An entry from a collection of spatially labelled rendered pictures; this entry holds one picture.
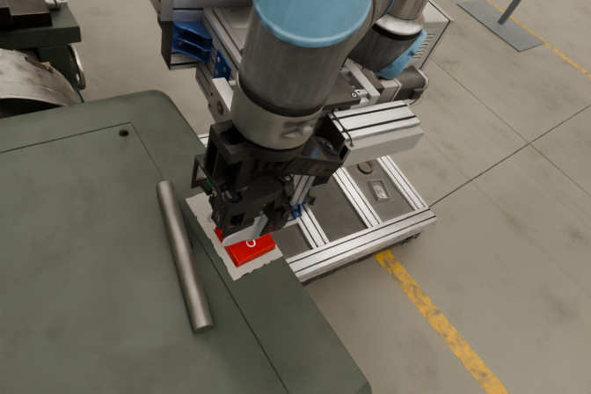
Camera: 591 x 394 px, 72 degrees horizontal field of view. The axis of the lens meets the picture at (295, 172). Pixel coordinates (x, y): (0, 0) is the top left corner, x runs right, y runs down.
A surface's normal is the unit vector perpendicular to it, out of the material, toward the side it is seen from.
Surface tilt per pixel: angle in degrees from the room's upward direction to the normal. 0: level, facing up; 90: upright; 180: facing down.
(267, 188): 0
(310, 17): 88
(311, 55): 90
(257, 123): 90
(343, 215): 0
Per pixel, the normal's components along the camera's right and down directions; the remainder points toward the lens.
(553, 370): 0.27, -0.62
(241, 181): 0.55, 0.73
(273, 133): -0.07, 0.75
